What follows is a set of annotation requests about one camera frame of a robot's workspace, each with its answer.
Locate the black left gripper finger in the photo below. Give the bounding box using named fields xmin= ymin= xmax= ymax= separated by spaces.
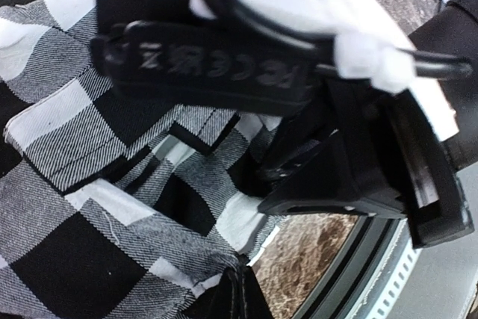
xmin=182 ymin=266 xmax=273 ymax=319

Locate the black white plaid shirt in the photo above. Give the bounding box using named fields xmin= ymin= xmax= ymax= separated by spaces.
xmin=1 ymin=0 xmax=280 ymax=318

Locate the black front rail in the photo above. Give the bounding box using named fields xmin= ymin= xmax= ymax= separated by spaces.
xmin=294 ymin=217 xmax=403 ymax=319

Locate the white slotted cable duct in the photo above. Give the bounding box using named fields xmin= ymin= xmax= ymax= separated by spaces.
xmin=366 ymin=241 xmax=420 ymax=319

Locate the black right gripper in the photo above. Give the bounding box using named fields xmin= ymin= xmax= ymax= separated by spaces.
xmin=258 ymin=80 xmax=474 ymax=248

